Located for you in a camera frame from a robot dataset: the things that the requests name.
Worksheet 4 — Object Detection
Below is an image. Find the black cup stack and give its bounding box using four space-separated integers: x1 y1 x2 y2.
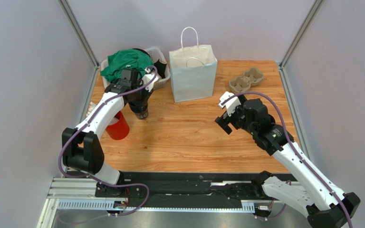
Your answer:
129 102 148 119

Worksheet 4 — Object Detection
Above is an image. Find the white paper bag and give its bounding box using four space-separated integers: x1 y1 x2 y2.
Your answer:
169 27 218 103

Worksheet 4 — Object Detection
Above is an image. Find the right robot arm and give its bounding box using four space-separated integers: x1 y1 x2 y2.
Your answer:
215 96 361 228

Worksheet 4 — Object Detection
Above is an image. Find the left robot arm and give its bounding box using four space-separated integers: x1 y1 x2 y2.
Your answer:
58 66 160 187

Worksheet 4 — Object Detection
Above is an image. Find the black cloth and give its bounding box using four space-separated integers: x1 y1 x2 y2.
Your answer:
134 47 167 79

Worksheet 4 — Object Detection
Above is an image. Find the red cup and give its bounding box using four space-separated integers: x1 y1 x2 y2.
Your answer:
106 111 130 140

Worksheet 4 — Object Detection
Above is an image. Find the green cloth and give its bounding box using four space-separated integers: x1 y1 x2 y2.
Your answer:
101 49 154 83

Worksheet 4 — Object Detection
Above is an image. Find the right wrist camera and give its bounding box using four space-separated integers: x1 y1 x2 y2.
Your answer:
218 91 241 117

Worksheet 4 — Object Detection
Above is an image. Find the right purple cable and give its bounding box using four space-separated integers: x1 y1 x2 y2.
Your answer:
222 91 355 228

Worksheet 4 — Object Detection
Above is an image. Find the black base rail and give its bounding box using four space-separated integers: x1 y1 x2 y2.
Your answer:
95 171 272 209

